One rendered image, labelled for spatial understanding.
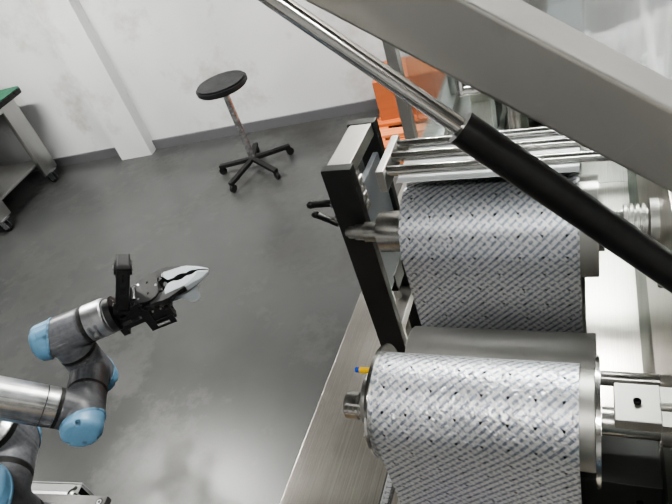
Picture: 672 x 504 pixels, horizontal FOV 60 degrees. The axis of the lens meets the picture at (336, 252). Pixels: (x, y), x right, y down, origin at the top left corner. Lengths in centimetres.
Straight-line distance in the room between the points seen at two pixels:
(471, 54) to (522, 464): 56
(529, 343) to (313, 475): 54
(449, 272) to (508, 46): 62
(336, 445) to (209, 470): 133
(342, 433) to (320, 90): 356
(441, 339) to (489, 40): 66
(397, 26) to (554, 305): 66
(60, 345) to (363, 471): 62
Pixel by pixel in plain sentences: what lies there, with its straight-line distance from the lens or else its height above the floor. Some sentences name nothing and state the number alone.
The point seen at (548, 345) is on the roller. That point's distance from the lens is 84.
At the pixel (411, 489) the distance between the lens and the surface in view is 85.
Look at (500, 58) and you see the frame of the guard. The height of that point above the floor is 178.
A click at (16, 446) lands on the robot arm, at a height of 102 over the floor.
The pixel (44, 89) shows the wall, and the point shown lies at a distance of 551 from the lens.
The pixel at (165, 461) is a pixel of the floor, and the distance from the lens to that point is 263.
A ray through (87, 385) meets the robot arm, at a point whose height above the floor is 115.
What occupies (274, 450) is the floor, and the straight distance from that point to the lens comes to 242.
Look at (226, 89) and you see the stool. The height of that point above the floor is 66.
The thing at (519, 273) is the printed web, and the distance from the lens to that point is 83.
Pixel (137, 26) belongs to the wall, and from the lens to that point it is 482.
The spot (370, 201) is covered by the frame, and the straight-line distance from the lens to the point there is 98.
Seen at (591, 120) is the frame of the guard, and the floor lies 175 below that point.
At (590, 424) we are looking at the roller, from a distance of 70.
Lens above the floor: 187
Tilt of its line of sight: 36 degrees down
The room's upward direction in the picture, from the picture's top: 20 degrees counter-clockwise
